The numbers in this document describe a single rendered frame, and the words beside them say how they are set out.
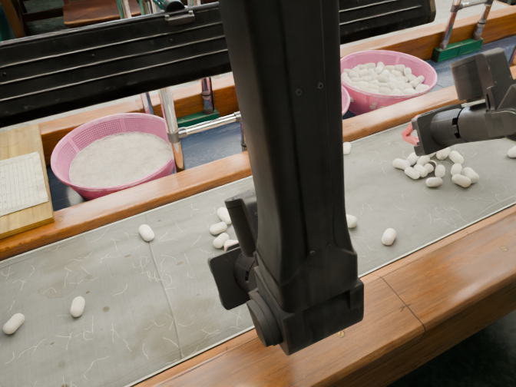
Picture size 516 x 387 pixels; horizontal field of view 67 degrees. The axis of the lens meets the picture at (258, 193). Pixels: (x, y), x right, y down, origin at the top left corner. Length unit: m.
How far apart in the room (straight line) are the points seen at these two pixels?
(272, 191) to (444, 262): 0.49
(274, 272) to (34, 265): 0.54
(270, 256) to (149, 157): 0.66
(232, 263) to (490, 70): 0.44
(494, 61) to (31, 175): 0.81
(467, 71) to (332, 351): 0.43
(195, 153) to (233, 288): 0.56
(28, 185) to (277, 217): 0.67
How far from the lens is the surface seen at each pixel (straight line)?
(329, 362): 0.55
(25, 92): 0.48
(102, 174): 0.90
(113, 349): 0.62
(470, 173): 0.87
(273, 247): 0.26
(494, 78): 0.65
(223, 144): 1.00
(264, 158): 0.22
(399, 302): 0.62
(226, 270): 0.47
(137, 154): 0.92
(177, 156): 0.78
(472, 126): 0.67
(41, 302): 0.71
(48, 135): 1.02
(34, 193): 0.83
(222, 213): 0.71
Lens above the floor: 1.27
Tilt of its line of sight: 43 degrees down
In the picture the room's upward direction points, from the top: 2 degrees counter-clockwise
